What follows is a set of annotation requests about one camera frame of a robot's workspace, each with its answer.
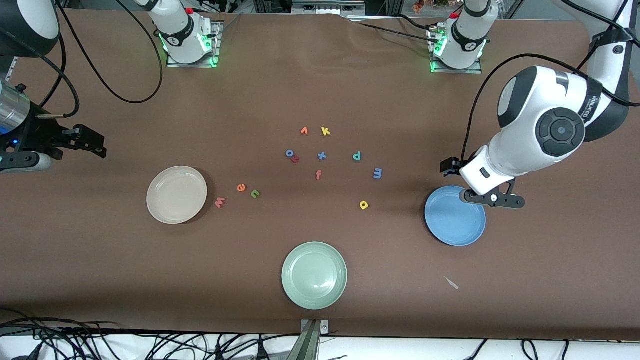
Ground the blue plate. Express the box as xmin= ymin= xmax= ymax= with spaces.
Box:
xmin=424 ymin=185 xmax=487 ymax=247

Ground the brown table cover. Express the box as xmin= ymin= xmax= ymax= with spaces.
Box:
xmin=0 ymin=9 xmax=640 ymax=341

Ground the beige brown plate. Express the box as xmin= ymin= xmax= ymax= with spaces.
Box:
xmin=146 ymin=166 xmax=208 ymax=225

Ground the green plate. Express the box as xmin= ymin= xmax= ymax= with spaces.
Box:
xmin=281 ymin=241 xmax=348 ymax=311

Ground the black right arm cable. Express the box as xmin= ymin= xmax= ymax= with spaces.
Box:
xmin=37 ymin=0 xmax=164 ymax=121

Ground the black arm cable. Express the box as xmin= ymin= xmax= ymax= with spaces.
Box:
xmin=460 ymin=0 xmax=640 ymax=162
xmin=37 ymin=0 xmax=164 ymax=121

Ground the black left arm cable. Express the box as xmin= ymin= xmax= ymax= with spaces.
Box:
xmin=460 ymin=0 xmax=640 ymax=162

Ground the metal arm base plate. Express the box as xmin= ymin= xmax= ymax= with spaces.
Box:
xmin=166 ymin=20 xmax=222 ymax=68
xmin=430 ymin=25 xmax=483 ymax=75

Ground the black base cable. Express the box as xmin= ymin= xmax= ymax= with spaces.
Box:
xmin=356 ymin=20 xmax=437 ymax=42
xmin=397 ymin=14 xmax=443 ymax=32

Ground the thin grey base cable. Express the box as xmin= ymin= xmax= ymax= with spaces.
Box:
xmin=218 ymin=13 xmax=243 ymax=37

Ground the tangled black cable bundle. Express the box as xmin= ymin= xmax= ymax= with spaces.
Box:
xmin=0 ymin=307 xmax=301 ymax=360

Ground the grey metal frame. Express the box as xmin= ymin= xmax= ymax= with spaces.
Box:
xmin=291 ymin=0 xmax=366 ymax=16

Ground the aluminium camera mount profile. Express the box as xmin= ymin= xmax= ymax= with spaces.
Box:
xmin=287 ymin=319 xmax=331 ymax=360

